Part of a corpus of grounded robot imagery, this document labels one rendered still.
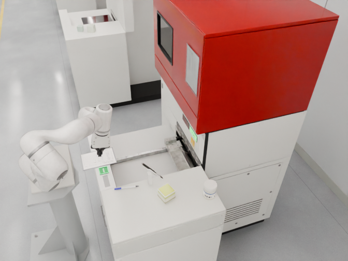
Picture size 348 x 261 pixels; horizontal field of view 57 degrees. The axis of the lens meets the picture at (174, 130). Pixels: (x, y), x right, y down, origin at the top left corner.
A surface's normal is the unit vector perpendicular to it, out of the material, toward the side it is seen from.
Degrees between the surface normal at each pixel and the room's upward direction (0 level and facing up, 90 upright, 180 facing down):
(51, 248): 90
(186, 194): 0
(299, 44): 90
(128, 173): 0
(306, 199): 0
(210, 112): 90
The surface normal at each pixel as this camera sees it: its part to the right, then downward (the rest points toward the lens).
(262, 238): 0.01, -0.76
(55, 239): 0.28, 0.63
